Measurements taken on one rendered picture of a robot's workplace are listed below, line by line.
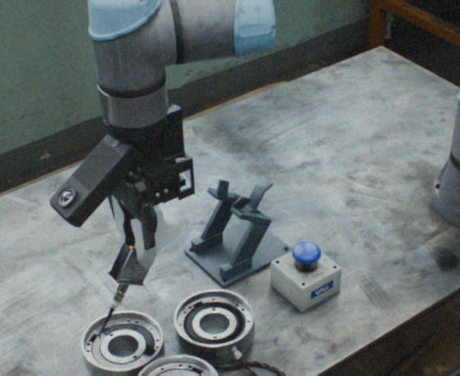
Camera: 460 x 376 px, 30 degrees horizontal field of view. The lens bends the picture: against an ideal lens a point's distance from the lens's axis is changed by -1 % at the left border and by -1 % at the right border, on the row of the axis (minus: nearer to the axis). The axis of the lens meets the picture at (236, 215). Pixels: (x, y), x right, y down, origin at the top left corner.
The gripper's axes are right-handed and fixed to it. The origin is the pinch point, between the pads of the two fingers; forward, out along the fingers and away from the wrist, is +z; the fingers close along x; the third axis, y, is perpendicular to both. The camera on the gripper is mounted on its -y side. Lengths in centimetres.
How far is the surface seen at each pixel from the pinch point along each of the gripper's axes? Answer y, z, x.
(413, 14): 185, 67, 122
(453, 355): 49, 38, -15
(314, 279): 21.2, 8.7, -10.0
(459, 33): 185, 66, 100
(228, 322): 8.5, 10.9, -7.6
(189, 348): 1.6, 10.5, -8.6
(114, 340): -5.3, 10.7, -1.3
